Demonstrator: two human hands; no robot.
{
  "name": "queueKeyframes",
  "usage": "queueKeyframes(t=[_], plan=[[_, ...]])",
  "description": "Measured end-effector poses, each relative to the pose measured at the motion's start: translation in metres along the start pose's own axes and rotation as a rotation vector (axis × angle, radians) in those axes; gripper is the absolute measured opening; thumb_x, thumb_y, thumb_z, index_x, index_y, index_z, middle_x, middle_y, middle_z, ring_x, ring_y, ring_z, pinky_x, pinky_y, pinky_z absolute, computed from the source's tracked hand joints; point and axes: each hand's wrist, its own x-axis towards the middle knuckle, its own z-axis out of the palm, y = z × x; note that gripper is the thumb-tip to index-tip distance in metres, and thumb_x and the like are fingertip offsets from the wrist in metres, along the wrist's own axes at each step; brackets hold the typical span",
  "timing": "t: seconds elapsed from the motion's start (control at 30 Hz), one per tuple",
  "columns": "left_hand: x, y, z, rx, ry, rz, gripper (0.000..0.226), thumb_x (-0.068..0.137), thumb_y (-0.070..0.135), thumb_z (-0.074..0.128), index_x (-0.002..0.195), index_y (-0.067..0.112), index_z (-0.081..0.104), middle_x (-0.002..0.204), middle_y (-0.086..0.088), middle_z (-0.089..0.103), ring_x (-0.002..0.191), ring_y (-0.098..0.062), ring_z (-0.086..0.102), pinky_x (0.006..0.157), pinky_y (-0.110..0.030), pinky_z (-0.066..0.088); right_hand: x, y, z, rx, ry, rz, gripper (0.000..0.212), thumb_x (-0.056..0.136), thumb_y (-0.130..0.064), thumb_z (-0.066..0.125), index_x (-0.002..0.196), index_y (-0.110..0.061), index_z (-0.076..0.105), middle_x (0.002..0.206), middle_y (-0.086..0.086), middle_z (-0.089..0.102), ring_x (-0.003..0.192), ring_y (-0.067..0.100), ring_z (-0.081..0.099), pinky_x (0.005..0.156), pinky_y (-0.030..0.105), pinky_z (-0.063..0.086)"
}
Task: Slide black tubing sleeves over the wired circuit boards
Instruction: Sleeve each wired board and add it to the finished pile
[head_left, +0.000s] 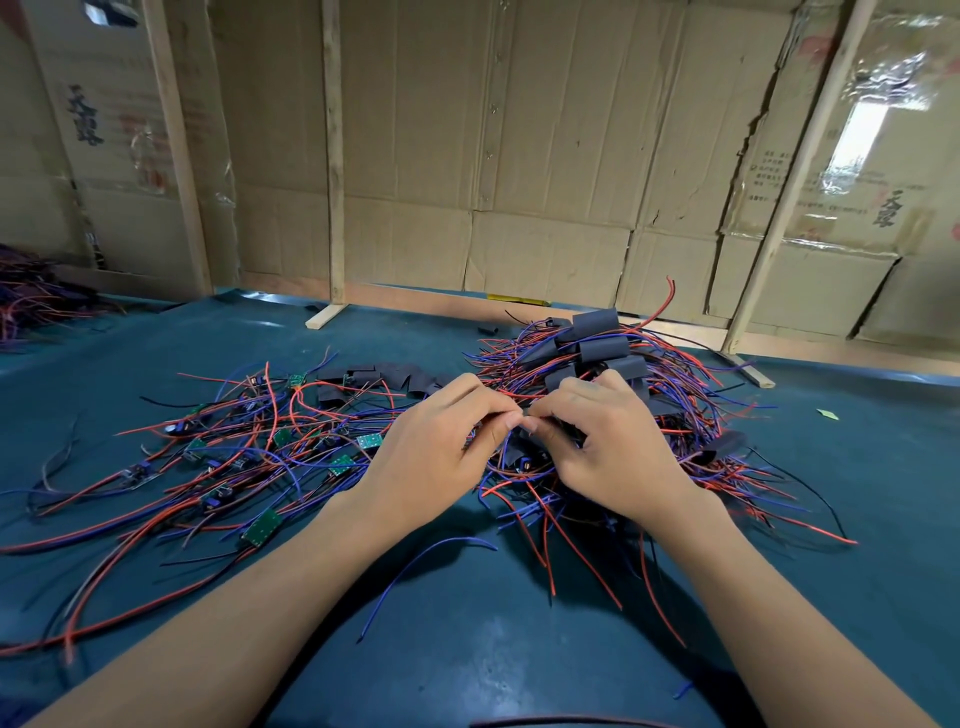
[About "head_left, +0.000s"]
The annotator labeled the person's right hand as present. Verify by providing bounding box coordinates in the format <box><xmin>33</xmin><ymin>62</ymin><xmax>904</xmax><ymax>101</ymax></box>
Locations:
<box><xmin>522</xmin><ymin>367</ymin><xmax>707</xmax><ymax>534</ymax></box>

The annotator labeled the person's left hand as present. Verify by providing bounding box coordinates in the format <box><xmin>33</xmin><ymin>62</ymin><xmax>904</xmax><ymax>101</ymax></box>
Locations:
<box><xmin>337</xmin><ymin>372</ymin><xmax>527</xmax><ymax>534</ymax></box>

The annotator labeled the pile of black sleeve pieces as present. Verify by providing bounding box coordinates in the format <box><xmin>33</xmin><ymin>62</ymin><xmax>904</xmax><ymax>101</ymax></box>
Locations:
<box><xmin>300</xmin><ymin>364</ymin><xmax>452</xmax><ymax>410</ymax></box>

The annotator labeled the pile of sleeved wired boards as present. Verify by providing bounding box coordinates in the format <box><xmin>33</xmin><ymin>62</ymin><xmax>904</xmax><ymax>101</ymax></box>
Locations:
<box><xmin>472</xmin><ymin>282</ymin><xmax>860</xmax><ymax>647</ymax></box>

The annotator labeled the pile of unsleeved wired boards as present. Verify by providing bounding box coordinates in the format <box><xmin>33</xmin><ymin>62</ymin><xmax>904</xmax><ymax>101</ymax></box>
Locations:
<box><xmin>0</xmin><ymin>360</ymin><xmax>399</xmax><ymax>662</ymax></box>

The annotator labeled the wire pile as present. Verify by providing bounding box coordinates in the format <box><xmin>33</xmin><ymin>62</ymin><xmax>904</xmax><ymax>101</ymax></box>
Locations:
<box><xmin>0</xmin><ymin>247</ymin><xmax>114</xmax><ymax>339</ymax></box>

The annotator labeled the person's right forearm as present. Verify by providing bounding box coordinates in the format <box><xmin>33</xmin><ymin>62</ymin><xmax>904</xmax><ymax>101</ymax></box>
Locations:
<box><xmin>652</xmin><ymin>487</ymin><xmax>939</xmax><ymax>728</ymax></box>

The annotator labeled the person's left forearm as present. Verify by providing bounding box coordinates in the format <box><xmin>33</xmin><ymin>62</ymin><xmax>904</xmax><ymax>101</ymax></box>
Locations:
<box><xmin>30</xmin><ymin>495</ymin><xmax>399</xmax><ymax>728</ymax></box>

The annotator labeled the wooden ledge board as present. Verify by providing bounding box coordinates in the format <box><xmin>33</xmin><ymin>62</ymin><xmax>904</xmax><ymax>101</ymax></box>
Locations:
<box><xmin>240</xmin><ymin>270</ymin><xmax>960</xmax><ymax>380</ymax></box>

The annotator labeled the clear plastic sheet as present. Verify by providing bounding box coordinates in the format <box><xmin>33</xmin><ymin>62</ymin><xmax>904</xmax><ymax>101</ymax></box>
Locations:
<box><xmin>817</xmin><ymin>15</ymin><xmax>960</xmax><ymax>249</ymax></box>

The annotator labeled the pale slanted wooden post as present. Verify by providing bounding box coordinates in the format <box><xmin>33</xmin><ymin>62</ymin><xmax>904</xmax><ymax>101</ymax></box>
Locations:
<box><xmin>720</xmin><ymin>0</ymin><xmax>879</xmax><ymax>389</ymax></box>

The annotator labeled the thin wooden post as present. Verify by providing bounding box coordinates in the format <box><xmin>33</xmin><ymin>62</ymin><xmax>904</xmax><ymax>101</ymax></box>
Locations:
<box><xmin>304</xmin><ymin>0</ymin><xmax>350</xmax><ymax>332</ymax></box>

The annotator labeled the wide wooden post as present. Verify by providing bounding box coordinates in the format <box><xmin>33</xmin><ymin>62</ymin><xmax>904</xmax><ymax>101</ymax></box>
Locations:
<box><xmin>139</xmin><ymin>0</ymin><xmax>215</xmax><ymax>297</ymax></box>

